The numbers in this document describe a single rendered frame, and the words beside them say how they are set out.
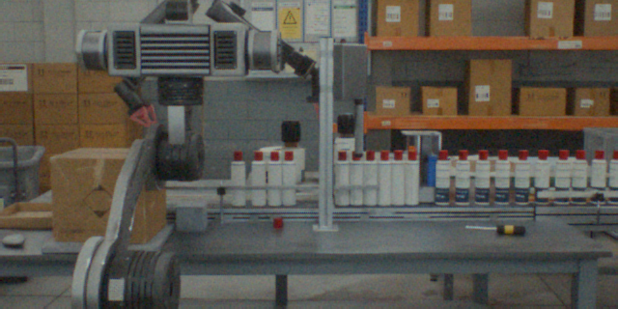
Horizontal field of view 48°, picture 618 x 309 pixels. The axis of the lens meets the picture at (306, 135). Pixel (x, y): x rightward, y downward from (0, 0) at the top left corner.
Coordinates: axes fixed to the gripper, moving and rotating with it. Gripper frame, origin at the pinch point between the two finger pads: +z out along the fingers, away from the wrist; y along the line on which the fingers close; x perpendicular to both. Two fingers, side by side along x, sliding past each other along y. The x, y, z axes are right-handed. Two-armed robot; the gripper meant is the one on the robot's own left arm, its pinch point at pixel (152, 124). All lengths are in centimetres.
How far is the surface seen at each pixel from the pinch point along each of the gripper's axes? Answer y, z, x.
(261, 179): -13.0, 42.4, -21.6
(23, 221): -28, 0, 51
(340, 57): -27, 26, -72
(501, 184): -8, 101, -89
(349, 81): -24, 35, -69
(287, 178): -12, 48, -29
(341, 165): -11, 57, -48
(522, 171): -7, 102, -98
